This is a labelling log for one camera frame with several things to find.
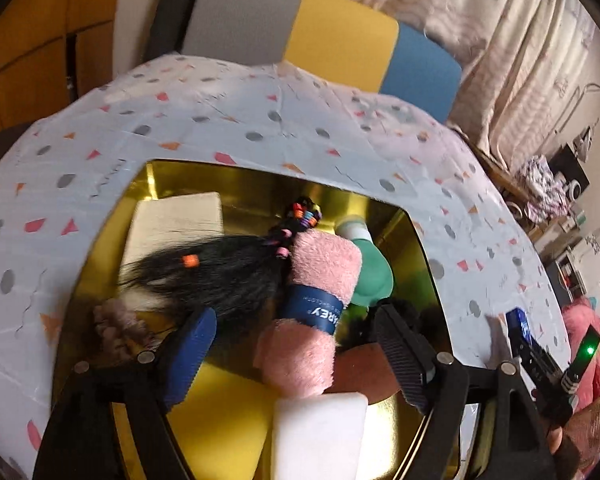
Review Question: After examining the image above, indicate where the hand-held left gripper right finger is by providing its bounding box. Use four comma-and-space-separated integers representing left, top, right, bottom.
371, 304, 551, 480

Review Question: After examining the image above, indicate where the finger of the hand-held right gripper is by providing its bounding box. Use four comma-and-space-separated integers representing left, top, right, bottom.
509, 327, 563, 401

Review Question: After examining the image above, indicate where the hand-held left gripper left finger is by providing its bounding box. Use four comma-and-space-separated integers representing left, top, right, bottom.
32, 306, 218, 480

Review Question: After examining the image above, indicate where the reddish brown ball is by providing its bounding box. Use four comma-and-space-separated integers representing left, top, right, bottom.
332, 342, 403, 406

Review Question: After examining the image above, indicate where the blue white tissue packet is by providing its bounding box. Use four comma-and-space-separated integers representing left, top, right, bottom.
485, 308, 531, 366

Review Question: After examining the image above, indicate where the yellow green sponge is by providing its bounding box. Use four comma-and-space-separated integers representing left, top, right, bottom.
165, 360, 278, 480

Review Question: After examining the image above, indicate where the brown scrunchie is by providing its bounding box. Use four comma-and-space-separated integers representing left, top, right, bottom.
92, 297, 153, 361

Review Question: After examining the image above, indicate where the black beaded hair piece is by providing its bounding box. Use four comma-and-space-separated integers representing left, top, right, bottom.
119, 196, 323, 318

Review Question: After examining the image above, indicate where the green white toy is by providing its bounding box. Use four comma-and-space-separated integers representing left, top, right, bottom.
335, 215, 395, 311

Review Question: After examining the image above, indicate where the white foam sponge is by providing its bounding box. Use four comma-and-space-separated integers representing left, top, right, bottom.
267, 391, 370, 480

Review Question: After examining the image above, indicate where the pink towel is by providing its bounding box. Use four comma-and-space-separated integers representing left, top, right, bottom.
254, 230, 363, 396

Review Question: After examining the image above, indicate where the beige sponge block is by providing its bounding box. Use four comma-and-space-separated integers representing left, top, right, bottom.
120, 191, 224, 281

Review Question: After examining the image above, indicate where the gold tin box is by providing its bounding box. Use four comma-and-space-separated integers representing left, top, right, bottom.
55, 159, 481, 480

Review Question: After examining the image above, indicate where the person's right hand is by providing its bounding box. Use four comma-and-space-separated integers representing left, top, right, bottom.
545, 425, 583, 478

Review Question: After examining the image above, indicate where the person's pink clothing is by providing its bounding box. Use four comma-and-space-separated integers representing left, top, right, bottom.
562, 295, 600, 480

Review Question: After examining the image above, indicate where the cluttered shelf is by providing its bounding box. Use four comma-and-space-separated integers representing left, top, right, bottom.
540, 200, 600, 311

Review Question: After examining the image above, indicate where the white round appliance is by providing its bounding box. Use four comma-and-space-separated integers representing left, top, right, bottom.
562, 177, 588, 203

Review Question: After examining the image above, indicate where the pile of clothes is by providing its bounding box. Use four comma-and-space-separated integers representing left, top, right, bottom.
515, 155, 571, 216

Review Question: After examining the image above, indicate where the wooden side table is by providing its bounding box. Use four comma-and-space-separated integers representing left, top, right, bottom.
472, 145, 531, 211

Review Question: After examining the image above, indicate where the patterned plastic tablecloth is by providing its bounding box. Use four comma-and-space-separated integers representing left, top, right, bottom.
0, 52, 568, 480

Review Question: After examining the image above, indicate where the beige patterned curtain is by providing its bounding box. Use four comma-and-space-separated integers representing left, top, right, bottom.
340, 0, 600, 196

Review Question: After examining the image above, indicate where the grey yellow blue chair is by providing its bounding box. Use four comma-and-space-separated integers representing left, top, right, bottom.
180, 0, 463, 123

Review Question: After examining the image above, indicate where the black rolled mat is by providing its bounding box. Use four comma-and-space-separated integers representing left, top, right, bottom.
145, 0, 216, 61

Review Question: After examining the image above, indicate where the wooden cabinet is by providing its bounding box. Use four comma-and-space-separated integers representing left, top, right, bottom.
0, 0, 126, 136

